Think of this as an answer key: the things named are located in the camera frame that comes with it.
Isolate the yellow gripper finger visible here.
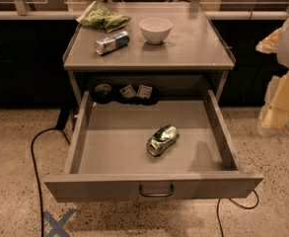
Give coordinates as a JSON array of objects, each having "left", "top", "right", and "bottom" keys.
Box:
[
  {"left": 257, "top": 71, "right": 289, "bottom": 135},
  {"left": 255, "top": 29, "right": 281, "bottom": 54}
]

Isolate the crushed green can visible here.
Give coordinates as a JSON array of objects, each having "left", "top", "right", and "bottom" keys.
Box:
[{"left": 146, "top": 124, "right": 180, "bottom": 157}]

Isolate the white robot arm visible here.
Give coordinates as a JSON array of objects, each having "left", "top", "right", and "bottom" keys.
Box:
[{"left": 255, "top": 18, "right": 289, "bottom": 135}]

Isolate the grey cabinet counter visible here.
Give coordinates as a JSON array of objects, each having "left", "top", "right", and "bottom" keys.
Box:
[{"left": 63, "top": 3, "right": 235, "bottom": 102}]

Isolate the silver blue can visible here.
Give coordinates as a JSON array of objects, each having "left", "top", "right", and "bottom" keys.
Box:
[{"left": 95, "top": 31, "right": 130, "bottom": 55}]

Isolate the open grey drawer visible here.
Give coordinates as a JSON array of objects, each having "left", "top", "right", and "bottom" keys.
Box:
[{"left": 44, "top": 93, "right": 263, "bottom": 202}]

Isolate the white bowl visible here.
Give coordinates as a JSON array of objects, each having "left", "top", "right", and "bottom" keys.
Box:
[{"left": 139, "top": 18, "right": 173, "bottom": 44}]

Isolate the white label card right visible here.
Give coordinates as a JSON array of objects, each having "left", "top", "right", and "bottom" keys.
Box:
[{"left": 137, "top": 85, "right": 153, "bottom": 99}]

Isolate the white label card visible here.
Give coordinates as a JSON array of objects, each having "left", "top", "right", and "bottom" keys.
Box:
[
  {"left": 119, "top": 85, "right": 136, "bottom": 99},
  {"left": 137, "top": 85, "right": 153, "bottom": 99}
]

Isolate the white label card left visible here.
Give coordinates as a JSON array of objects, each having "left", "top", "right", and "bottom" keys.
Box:
[{"left": 119, "top": 85, "right": 136, "bottom": 99}]

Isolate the round dark object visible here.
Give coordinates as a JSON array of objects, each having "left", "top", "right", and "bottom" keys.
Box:
[{"left": 93, "top": 84, "right": 112, "bottom": 104}]

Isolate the green chip bag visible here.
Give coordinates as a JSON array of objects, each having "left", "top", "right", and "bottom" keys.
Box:
[{"left": 76, "top": 1, "right": 131, "bottom": 33}]

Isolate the blue tape cross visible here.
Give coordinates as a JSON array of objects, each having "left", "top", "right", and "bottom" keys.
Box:
[{"left": 43, "top": 208, "right": 76, "bottom": 237}]

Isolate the black floor cable right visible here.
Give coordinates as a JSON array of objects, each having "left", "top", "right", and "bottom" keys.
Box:
[{"left": 216, "top": 189, "right": 260, "bottom": 237}]

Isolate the black floor cable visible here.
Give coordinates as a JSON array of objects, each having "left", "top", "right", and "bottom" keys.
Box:
[
  {"left": 216, "top": 189, "right": 260, "bottom": 237},
  {"left": 30, "top": 127, "right": 71, "bottom": 237}
]

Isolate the black drawer handle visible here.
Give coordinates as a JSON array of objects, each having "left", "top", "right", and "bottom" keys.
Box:
[{"left": 139, "top": 185, "right": 175, "bottom": 198}]

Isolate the black floor cable left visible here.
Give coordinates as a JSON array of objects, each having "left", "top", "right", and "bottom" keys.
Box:
[{"left": 30, "top": 127, "right": 71, "bottom": 237}]

